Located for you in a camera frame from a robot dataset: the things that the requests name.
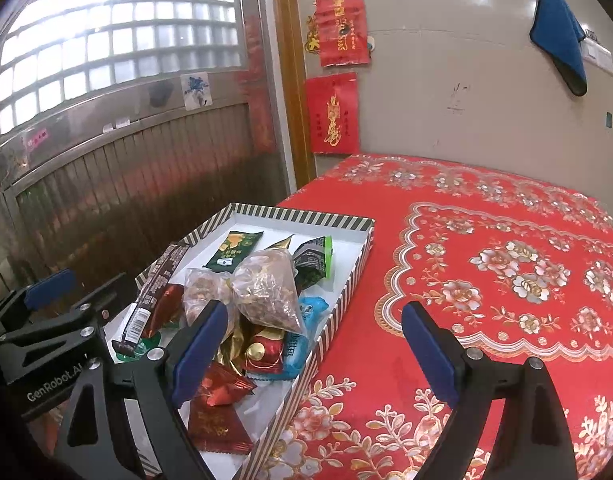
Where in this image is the gold foil snack bag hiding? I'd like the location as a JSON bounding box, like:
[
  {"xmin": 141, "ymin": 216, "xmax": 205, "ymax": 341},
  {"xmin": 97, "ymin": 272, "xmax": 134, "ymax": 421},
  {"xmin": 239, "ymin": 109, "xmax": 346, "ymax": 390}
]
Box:
[{"xmin": 214, "ymin": 233, "xmax": 296, "ymax": 377}]

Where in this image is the clear bag of candies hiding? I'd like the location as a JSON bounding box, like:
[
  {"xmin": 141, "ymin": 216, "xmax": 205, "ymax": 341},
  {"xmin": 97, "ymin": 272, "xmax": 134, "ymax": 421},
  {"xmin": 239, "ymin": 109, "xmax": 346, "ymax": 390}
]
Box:
[{"xmin": 230, "ymin": 248, "xmax": 307, "ymax": 335}]

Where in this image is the glass block window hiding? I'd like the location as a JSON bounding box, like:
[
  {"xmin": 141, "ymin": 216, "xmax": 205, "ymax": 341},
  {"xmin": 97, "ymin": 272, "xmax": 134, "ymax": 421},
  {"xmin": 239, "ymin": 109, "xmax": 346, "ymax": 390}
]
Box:
[{"xmin": 0, "ymin": 0, "xmax": 244, "ymax": 134}]

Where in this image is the blue cloth on wall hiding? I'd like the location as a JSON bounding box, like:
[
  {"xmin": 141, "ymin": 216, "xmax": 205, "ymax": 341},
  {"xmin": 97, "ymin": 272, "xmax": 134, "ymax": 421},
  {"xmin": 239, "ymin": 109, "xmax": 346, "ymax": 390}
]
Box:
[{"xmin": 529, "ymin": 0, "xmax": 587, "ymax": 98}]

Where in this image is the black green snack packet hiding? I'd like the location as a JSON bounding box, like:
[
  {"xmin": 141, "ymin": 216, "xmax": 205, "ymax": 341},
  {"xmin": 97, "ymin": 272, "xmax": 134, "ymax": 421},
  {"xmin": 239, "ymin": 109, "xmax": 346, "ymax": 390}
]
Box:
[{"xmin": 292, "ymin": 235, "xmax": 333, "ymax": 294}]

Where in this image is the dark green snack packet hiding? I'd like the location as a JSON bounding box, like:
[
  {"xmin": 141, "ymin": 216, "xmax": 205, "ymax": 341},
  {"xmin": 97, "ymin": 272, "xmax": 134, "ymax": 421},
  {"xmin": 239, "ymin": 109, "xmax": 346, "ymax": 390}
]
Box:
[{"xmin": 204, "ymin": 231, "xmax": 263, "ymax": 273}]

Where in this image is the brown metal gate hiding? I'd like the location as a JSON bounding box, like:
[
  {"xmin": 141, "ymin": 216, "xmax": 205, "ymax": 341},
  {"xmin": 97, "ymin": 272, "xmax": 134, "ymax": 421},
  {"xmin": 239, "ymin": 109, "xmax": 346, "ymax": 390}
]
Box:
[{"xmin": 0, "ymin": 70, "xmax": 288, "ymax": 298}]

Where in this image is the red floral tablecloth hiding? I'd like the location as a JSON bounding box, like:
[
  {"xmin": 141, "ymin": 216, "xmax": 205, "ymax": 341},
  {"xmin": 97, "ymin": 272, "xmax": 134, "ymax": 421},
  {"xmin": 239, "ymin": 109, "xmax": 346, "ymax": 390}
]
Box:
[{"xmin": 259, "ymin": 155, "xmax": 613, "ymax": 479}]

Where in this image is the upper red paper poster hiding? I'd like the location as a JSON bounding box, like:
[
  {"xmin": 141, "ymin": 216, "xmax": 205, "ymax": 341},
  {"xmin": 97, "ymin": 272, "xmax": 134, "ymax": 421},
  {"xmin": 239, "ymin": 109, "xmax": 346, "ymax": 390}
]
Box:
[{"xmin": 314, "ymin": 0, "xmax": 371, "ymax": 68}]

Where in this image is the lower red paper poster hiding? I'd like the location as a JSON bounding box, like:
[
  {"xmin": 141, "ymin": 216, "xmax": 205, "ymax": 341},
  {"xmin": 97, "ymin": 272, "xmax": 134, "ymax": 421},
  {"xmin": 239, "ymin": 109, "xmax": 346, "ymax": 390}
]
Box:
[{"xmin": 305, "ymin": 72, "xmax": 360, "ymax": 155}]

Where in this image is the dark brown chocolate bar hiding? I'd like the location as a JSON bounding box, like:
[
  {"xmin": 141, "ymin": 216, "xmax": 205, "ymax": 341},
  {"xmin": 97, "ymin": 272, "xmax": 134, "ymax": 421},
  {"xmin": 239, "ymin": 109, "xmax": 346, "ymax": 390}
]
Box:
[{"xmin": 111, "ymin": 243, "xmax": 190, "ymax": 356}]

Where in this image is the wooden door frame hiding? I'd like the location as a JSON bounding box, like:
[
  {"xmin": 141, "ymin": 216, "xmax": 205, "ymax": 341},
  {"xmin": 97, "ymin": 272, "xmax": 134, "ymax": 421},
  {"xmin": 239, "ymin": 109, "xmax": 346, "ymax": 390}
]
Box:
[{"xmin": 273, "ymin": 0, "xmax": 316, "ymax": 188}]

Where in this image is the red paper poster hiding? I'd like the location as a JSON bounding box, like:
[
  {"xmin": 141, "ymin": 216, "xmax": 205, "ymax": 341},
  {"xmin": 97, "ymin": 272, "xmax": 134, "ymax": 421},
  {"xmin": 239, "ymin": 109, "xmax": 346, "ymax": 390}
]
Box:
[
  {"xmin": 305, "ymin": 72, "xmax": 360, "ymax": 155},
  {"xmin": 314, "ymin": 0, "xmax": 371, "ymax": 68}
]

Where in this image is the red foil snack packet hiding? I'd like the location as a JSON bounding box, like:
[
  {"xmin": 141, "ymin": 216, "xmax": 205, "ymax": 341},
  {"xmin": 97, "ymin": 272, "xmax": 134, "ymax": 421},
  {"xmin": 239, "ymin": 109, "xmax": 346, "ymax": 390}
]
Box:
[{"xmin": 188, "ymin": 361, "xmax": 256, "ymax": 455}]

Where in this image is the red gold candy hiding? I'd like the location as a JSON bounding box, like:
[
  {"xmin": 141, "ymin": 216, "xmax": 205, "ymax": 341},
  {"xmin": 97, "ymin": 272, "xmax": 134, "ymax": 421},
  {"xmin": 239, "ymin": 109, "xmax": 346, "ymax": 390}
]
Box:
[{"xmin": 244, "ymin": 327, "xmax": 285, "ymax": 374}]

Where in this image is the light blue snack packet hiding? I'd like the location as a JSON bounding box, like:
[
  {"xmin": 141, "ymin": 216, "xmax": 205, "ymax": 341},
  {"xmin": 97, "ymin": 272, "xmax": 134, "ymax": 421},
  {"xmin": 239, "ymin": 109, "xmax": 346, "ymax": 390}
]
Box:
[{"xmin": 270, "ymin": 296, "xmax": 328, "ymax": 380}]

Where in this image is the striped white snack tray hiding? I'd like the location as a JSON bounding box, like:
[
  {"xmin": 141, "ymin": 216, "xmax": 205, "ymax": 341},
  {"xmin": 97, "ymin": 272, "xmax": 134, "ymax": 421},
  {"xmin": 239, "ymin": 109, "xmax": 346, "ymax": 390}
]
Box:
[{"xmin": 103, "ymin": 201, "xmax": 377, "ymax": 480}]

